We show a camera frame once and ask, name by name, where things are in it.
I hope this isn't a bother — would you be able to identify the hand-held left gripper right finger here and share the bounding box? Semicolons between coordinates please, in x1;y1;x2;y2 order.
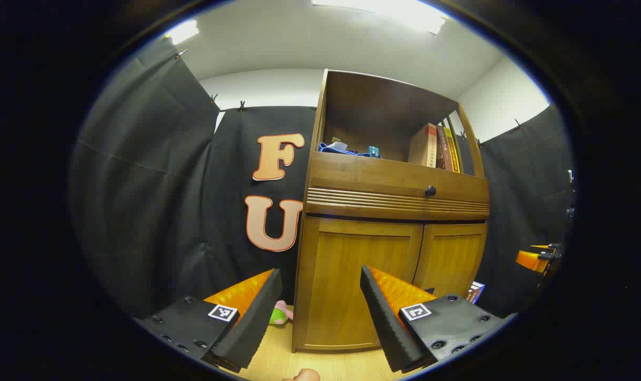
359;266;518;374

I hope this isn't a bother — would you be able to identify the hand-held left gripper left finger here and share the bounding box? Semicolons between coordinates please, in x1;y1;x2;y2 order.
135;268;284;374

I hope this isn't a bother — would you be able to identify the wooden shoe cabinet door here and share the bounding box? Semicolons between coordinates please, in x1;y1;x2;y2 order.
413;222;487;300
299;217;424;351

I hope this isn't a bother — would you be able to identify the wooden double-door shoe cabinet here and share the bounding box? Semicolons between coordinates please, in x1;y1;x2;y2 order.
292;69;491;354

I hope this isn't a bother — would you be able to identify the wooden cabinet drawer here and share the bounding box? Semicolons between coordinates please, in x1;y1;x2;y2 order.
305;152;490;222

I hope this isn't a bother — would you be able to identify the pink green plush toy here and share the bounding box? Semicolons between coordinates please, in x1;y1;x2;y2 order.
269;300;294;326

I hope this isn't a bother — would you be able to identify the yellow book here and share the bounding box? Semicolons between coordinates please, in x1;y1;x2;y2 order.
443;127;461;174

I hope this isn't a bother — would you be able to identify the brown book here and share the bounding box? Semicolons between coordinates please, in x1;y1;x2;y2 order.
436;125;454;171

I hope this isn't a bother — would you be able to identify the tan red book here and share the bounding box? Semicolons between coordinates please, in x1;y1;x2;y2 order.
408;123;438;167

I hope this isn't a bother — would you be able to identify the black backdrop cloth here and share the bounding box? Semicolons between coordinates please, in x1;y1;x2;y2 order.
69;37;575;323

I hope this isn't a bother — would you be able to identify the blue cloth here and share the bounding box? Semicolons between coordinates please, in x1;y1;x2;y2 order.
319;140;382;158

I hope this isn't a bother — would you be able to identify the small ceiling light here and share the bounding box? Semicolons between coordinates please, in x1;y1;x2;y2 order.
164;20;200;46

